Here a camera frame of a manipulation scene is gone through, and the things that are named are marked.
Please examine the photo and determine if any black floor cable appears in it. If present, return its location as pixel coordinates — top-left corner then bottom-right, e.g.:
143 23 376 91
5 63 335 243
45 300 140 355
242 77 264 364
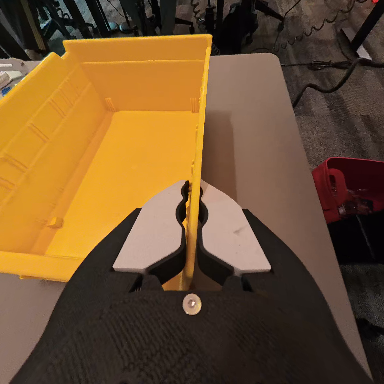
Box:
292 58 371 107

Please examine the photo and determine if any red plastic crate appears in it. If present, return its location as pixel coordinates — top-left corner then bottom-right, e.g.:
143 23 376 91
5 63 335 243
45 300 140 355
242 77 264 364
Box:
311 157 384 225

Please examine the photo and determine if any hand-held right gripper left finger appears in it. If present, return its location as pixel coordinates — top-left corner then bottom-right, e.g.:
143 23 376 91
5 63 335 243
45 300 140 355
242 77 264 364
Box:
113 180 191 285

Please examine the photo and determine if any large yellow plastic bin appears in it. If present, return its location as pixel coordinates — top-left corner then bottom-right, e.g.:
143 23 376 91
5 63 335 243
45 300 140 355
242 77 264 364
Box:
0 34 213 292

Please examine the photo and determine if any black bag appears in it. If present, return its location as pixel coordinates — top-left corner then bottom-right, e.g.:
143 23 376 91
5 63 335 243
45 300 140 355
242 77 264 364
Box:
327 210 384 264

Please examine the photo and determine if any black coiled cable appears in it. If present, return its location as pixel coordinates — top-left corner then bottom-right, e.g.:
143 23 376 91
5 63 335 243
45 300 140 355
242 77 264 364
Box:
271 6 365 53

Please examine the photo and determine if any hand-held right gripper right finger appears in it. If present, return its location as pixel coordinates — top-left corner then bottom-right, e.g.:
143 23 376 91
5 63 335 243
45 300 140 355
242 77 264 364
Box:
197 179 272 285

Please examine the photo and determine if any black office chair base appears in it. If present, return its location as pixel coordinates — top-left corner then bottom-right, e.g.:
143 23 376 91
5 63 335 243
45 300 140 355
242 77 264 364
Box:
210 0 285 56

